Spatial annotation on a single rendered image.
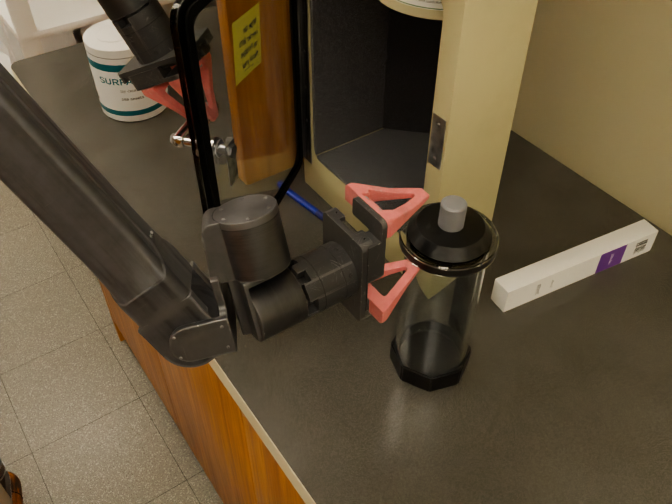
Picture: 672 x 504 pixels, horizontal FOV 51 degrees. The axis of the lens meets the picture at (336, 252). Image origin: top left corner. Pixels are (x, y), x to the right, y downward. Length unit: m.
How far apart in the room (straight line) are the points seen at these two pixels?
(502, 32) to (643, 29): 0.39
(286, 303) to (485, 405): 0.37
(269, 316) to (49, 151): 0.22
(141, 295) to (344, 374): 0.38
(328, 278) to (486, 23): 0.32
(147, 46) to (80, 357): 1.52
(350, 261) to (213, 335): 0.14
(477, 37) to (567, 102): 0.53
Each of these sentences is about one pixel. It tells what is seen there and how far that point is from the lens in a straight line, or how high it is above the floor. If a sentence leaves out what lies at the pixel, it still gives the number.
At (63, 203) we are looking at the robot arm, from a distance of 0.59.
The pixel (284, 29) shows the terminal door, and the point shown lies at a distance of 0.98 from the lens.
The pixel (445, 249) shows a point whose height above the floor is 1.18.
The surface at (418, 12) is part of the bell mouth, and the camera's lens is 0.85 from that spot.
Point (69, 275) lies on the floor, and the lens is 2.49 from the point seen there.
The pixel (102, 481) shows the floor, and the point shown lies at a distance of 1.99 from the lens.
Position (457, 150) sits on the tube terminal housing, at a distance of 0.85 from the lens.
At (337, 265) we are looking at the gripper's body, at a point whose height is 1.22.
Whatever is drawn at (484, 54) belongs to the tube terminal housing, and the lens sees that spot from 0.80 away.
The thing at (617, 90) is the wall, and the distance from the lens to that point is 1.22.
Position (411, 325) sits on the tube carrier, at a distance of 0.83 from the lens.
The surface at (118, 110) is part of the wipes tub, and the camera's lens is 1.38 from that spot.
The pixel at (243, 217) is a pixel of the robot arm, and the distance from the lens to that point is 0.59.
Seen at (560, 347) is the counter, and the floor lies 0.94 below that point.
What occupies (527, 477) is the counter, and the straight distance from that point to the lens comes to 0.87.
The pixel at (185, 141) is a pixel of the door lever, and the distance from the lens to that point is 0.85.
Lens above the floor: 1.68
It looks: 44 degrees down
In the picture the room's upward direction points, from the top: straight up
